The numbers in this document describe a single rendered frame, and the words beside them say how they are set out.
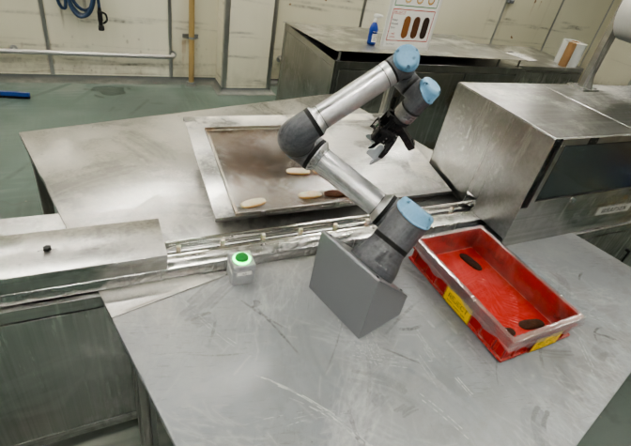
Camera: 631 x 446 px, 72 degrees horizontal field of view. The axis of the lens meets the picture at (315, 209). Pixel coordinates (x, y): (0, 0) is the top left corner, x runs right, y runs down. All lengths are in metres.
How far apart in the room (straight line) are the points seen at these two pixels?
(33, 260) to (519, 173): 1.60
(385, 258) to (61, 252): 0.89
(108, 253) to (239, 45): 3.75
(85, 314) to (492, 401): 1.16
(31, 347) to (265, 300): 0.68
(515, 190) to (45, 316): 1.61
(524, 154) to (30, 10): 4.29
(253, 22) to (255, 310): 3.86
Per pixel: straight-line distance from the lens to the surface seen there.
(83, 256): 1.35
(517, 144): 1.79
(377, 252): 1.24
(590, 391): 1.54
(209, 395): 1.15
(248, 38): 4.86
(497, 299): 1.63
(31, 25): 4.97
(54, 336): 1.51
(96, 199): 1.75
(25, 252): 1.41
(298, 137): 1.29
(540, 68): 5.57
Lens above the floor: 1.80
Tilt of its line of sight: 34 degrees down
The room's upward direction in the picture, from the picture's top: 12 degrees clockwise
